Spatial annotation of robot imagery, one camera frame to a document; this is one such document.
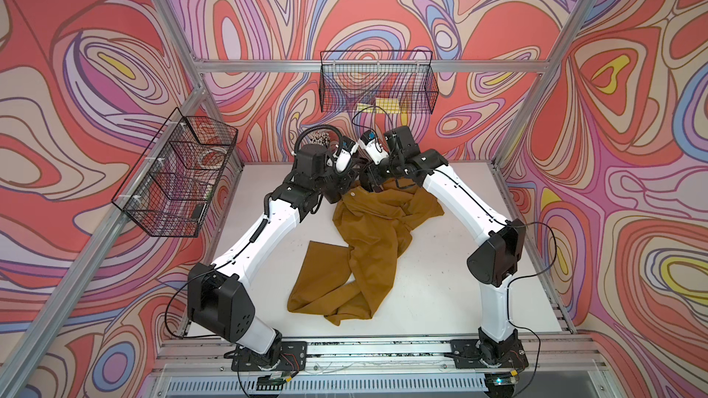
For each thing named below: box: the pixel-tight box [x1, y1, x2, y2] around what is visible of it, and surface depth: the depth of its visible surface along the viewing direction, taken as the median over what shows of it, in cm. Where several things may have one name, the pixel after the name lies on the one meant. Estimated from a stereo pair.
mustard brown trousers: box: [287, 177, 446, 326], surface depth 90 cm
